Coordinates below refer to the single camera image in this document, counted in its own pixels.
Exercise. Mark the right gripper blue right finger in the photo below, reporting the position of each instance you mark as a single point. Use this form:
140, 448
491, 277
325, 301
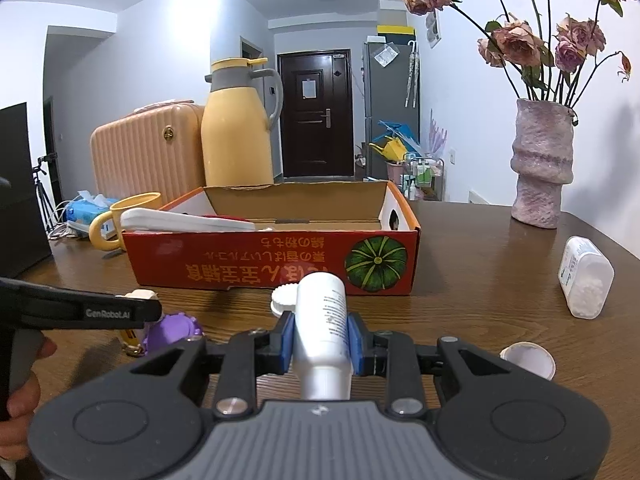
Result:
368, 350

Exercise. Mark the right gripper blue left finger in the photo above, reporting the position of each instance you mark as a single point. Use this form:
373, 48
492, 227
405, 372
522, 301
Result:
275, 348

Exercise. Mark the white cream tube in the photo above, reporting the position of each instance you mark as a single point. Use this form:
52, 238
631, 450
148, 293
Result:
321, 359

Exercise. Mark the purple jar lid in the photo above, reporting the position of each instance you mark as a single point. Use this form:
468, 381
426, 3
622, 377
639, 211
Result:
168, 330

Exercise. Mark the white gold charger plug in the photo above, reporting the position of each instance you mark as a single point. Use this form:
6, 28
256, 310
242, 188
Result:
132, 341

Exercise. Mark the red white lint brush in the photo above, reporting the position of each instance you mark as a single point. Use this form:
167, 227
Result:
142, 219

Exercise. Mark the white ribbed bottle cap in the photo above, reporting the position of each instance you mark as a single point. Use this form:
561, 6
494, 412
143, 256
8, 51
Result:
142, 294

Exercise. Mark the person's left hand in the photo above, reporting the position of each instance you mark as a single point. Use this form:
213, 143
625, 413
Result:
14, 431

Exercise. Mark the black paper bag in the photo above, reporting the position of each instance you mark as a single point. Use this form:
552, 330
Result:
24, 242

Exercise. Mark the black tripod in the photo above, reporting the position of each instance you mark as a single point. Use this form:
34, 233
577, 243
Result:
48, 211

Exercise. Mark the blue tissue pack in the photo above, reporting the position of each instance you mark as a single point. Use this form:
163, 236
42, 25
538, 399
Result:
83, 209

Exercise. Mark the red cardboard box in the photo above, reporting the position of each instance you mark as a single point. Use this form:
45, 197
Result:
363, 232

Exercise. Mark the small white cap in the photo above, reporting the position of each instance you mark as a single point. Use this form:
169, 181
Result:
531, 357

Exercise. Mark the yellow ceramic mug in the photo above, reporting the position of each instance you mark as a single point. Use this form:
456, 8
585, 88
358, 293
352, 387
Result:
149, 200

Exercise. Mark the metal storage trolley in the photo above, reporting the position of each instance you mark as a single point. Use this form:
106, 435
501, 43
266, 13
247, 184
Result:
423, 178

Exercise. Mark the yellow watering can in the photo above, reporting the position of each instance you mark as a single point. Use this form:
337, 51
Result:
393, 151

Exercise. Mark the pink ribbed suitcase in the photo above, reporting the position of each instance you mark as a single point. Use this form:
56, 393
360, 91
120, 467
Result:
156, 148

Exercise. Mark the dark entrance door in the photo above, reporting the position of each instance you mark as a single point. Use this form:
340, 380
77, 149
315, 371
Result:
317, 121

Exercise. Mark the white pill bottle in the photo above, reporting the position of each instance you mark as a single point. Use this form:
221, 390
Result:
585, 276

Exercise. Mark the yellow thermos jug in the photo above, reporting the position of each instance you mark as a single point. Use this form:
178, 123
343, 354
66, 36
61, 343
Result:
236, 129

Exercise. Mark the pink textured vase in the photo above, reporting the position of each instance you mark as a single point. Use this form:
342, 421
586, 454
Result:
542, 157

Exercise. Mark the grey refrigerator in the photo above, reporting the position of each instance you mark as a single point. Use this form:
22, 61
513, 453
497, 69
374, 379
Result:
389, 98

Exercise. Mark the dried pink roses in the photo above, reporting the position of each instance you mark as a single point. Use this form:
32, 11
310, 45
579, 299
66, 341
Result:
550, 57

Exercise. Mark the white board against wall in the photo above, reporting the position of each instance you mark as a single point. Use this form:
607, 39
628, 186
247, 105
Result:
475, 198

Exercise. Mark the wall picture frame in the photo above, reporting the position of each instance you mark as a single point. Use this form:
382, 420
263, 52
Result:
433, 34

